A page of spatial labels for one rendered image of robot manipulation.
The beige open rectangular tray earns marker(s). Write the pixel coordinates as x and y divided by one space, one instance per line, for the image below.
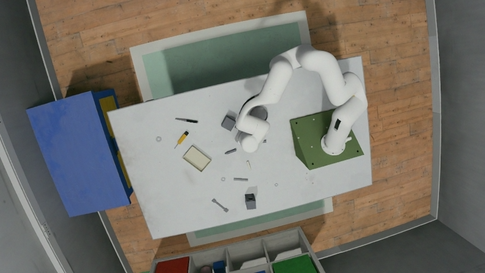
196 158

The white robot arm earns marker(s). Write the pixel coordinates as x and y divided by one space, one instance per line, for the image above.
344 90

